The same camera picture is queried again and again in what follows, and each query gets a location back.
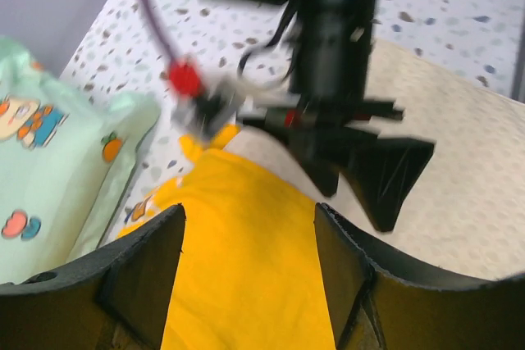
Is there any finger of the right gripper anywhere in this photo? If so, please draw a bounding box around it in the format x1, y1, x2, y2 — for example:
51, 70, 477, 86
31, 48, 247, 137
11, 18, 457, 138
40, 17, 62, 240
343, 137, 435, 232

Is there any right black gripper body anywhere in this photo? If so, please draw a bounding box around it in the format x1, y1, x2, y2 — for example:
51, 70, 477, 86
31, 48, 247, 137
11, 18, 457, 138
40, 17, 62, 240
240, 98, 404, 198

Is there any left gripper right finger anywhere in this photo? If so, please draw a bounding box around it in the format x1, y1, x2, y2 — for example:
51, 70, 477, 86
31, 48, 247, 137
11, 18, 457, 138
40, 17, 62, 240
314, 204, 524, 349

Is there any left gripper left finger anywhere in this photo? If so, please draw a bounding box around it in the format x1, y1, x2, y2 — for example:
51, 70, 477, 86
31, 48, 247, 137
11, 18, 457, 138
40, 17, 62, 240
1, 205, 185, 349

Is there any cream yellow-edged pillow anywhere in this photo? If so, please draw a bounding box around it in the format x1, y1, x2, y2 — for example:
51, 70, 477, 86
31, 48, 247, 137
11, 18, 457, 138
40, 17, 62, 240
223, 38, 525, 285

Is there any yellow pillowcase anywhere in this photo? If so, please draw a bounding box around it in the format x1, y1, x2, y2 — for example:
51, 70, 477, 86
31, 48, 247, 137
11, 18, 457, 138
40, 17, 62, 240
121, 125, 335, 349

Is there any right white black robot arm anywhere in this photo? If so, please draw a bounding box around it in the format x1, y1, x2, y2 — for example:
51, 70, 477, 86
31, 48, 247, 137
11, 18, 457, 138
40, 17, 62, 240
240, 0, 434, 233

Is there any green cartoon bear pillow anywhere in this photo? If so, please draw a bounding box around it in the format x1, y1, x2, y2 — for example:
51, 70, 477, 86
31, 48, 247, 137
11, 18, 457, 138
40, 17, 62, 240
1, 38, 160, 283

